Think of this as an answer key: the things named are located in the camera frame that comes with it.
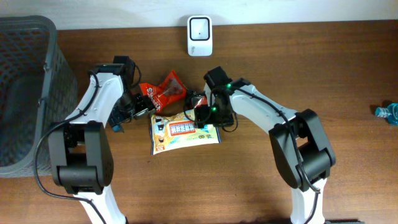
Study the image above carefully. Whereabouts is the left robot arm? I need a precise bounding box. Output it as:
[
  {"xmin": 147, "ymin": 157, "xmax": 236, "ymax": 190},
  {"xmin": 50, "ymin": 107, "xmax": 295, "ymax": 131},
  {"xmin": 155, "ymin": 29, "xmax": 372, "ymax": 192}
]
[{"xmin": 48, "ymin": 56, "xmax": 155, "ymax": 223}]

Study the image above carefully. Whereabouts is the yellow snack bag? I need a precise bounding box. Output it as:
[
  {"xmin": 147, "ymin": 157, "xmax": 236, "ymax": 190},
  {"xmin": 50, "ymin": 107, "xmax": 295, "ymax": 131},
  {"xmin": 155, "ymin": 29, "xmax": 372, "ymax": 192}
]
[{"xmin": 150, "ymin": 110, "xmax": 221, "ymax": 155}]

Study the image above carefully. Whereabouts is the blue mouthwash bottle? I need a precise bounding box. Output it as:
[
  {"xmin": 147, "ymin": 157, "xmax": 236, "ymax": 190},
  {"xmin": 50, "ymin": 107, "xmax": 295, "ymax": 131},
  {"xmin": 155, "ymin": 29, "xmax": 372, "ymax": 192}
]
[{"xmin": 375, "ymin": 103, "xmax": 397, "ymax": 126}]

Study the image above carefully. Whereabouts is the grey plastic mesh basket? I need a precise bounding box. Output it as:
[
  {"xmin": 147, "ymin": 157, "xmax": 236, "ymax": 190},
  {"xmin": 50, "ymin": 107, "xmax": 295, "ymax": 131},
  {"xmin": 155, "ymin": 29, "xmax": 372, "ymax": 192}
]
[{"xmin": 1, "ymin": 16, "xmax": 78, "ymax": 178}]

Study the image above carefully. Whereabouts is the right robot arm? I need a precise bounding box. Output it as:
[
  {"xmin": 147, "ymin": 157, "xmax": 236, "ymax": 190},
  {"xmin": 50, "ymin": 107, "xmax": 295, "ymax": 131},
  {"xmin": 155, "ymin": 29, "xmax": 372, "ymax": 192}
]
[{"xmin": 194, "ymin": 67, "xmax": 336, "ymax": 223}]

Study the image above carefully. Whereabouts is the dark red snack packet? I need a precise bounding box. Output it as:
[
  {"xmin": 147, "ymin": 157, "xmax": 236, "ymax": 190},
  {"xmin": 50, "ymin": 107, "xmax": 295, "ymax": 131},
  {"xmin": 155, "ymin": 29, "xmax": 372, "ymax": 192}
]
[{"xmin": 139, "ymin": 70, "xmax": 187, "ymax": 113}]

